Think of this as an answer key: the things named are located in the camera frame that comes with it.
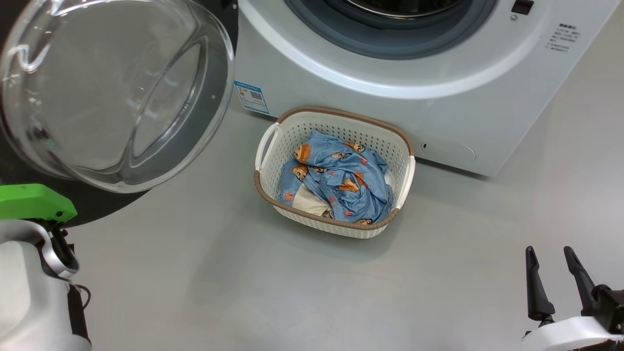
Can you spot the blue energy label sticker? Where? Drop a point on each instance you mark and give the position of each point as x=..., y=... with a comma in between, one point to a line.
x=251, y=97

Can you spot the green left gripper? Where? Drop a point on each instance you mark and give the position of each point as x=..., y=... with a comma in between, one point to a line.
x=34, y=202

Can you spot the grey rubber door seal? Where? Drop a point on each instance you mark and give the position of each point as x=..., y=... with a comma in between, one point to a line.
x=341, y=39

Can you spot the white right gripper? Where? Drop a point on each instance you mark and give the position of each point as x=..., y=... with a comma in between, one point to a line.
x=570, y=336

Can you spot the steel perforated washer drum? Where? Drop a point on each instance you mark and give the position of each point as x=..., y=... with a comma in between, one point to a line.
x=404, y=7

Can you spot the white front-load washing machine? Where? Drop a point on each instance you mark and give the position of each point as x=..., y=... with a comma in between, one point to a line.
x=463, y=97

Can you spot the white perforated basket brown rim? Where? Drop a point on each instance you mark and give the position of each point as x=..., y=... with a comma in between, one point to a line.
x=282, y=141

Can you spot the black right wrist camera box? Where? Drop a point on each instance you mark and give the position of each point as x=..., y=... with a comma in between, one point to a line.
x=612, y=307

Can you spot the black round glass washer door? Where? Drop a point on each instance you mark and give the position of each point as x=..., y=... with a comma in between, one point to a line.
x=117, y=97

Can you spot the blue bear-print garment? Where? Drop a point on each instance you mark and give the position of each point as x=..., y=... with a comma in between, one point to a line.
x=336, y=180

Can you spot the cream garment with orange trim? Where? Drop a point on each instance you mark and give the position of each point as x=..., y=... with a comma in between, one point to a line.
x=309, y=202

